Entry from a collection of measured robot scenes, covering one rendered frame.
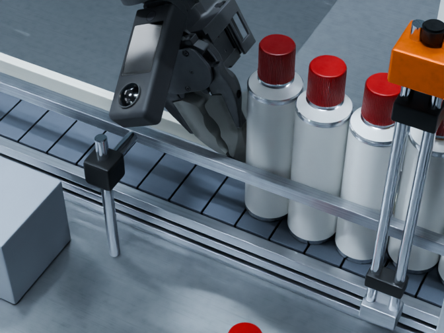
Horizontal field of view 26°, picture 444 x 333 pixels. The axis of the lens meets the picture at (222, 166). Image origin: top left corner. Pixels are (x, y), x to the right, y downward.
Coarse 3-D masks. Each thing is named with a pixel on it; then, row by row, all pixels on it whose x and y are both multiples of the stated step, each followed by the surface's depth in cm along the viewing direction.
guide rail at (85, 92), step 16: (0, 64) 111; (16, 64) 110; (32, 64) 110; (32, 80) 110; (48, 80) 109; (64, 80) 108; (80, 96) 108; (96, 96) 106; (112, 96) 106; (160, 128) 105; (176, 128) 103
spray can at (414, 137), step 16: (416, 144) 82; (416, 160) 83; (432, 160) 82; (400, 176) 87; (432, 176) 83; (400, 192) 87; (432, 192) 85; (400, 208) 88; (432, 208) 86; (432, 224) 87; (400, 240) 90; (416, 256) 91; (432, 256) 91; (416, 272) 92
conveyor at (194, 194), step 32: (0, 96) 111; (0, 128) 107; (32, 128) 107; (64, 128) 107; (96, 128) 107; (64, 160) 104; (128, 160) 104; (160, 160) 104; (160, 192) 100; (192, 192) 100; (224, 192) 100; (256, 224) 97; (320, 256) 94; (384, 256) 94; (416, 288) 91
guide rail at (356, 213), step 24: (24, 96) 100; (48, 96) 99; (96, 120) 97; (144, 144) 95; (168, 144) 94; (192, 144) 94; (216, 168) 92; (240, 168) 91; (288, 192) 90; (312, 192) 89; (336, 216) 89; (360, 216) 87; (432, 240) 85
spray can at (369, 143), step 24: (384, 96) 80; (360, 120) 83; (384, 120) 82; (360, 144) 83; (384, 144) 82; (360, 168) 85; (384, 168) 84; (360, 192) 87; (336, 240) 94; (360, 240) 91
